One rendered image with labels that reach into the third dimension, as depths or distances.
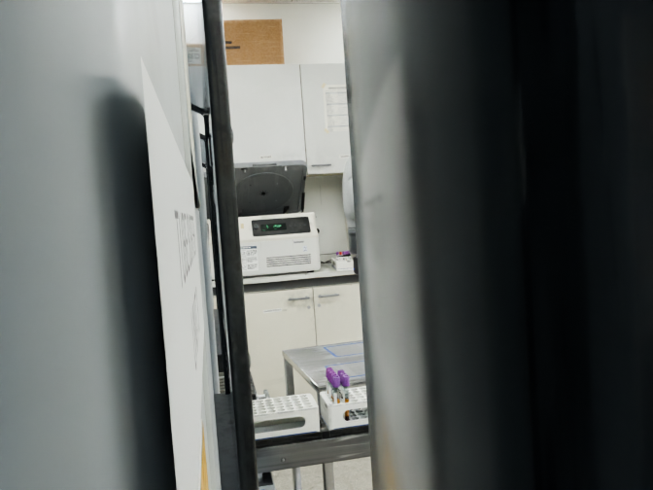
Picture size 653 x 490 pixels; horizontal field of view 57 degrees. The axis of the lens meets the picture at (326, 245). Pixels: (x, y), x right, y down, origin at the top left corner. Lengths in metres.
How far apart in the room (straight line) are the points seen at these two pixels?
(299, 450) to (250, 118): 2.86
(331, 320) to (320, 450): 2.41
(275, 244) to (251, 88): 1.01
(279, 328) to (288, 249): 0.47
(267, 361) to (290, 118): 1.51
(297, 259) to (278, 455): 2.41
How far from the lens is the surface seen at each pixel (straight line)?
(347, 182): 1.21
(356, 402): 1.25
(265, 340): 3.58
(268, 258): 3.54
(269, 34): 4.02
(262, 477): 1.27
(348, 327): 3.65
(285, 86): 3.91
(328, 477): 1.62
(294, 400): 1.30
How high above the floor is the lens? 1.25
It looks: 3 degrees down
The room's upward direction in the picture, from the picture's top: 4 degrees counter-clockwise
